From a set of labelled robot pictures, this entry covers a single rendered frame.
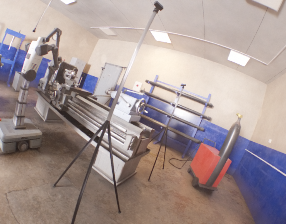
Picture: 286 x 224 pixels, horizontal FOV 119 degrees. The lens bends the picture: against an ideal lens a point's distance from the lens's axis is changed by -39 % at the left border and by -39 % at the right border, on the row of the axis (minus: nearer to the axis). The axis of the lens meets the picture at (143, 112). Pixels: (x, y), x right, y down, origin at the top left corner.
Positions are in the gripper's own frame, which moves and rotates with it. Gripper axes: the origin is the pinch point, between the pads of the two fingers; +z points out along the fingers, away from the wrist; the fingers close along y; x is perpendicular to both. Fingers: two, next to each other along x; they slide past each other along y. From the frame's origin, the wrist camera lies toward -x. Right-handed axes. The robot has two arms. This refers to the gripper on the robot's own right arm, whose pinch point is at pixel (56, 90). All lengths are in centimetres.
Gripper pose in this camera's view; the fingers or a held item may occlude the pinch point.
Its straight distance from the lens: 245.4
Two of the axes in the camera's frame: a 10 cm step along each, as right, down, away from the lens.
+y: 8.6, -3.9, -3.4
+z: 4.0, 0.7, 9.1
